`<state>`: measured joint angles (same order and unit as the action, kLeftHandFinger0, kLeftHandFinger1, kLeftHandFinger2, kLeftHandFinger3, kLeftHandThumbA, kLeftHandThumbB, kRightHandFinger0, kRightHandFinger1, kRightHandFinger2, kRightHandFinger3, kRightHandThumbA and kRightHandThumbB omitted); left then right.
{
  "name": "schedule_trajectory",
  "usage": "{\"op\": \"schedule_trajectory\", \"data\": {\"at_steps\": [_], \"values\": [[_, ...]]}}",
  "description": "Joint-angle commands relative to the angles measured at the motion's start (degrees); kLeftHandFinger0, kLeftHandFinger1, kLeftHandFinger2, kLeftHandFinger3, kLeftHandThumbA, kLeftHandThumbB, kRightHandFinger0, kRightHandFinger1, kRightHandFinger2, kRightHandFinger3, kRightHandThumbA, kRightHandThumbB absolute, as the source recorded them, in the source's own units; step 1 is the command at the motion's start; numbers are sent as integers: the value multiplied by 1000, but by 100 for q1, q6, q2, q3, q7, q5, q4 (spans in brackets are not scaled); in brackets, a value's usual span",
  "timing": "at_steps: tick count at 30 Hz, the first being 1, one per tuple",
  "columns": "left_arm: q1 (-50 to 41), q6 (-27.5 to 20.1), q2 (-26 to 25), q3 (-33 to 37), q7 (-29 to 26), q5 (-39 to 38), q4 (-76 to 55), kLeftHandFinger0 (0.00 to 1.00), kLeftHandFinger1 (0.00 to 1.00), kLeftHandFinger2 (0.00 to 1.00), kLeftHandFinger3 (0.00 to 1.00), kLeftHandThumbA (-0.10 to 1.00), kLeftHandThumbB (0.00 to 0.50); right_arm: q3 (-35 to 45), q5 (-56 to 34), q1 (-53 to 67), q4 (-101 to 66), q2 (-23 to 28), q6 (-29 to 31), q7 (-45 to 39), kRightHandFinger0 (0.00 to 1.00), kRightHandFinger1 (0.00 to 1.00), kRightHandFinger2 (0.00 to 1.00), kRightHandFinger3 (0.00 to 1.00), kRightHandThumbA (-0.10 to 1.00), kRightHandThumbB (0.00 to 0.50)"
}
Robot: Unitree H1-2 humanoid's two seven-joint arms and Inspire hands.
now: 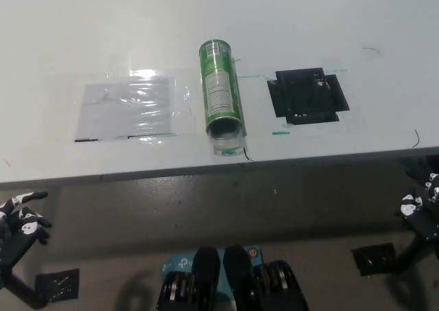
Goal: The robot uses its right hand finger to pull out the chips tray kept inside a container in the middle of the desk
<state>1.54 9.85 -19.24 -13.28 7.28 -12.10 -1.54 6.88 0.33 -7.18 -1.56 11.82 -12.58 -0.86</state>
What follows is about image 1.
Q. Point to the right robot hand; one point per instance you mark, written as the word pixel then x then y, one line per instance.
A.
pixel 425 211

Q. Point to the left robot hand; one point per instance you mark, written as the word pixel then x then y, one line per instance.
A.
pixel 24 221

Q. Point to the green chips can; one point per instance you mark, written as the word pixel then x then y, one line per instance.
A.
pixel 217 84

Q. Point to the black floor foot plate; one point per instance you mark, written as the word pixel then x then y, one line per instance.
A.
pixel 60 285
pixel 372 257

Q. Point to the laminated white paper sheet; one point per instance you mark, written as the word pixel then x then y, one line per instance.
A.
pixel 127 108

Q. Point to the teal router box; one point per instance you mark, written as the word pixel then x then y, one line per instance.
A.
pixel 178 263

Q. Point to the black taped square plate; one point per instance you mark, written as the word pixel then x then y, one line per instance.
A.
pixel 308 96

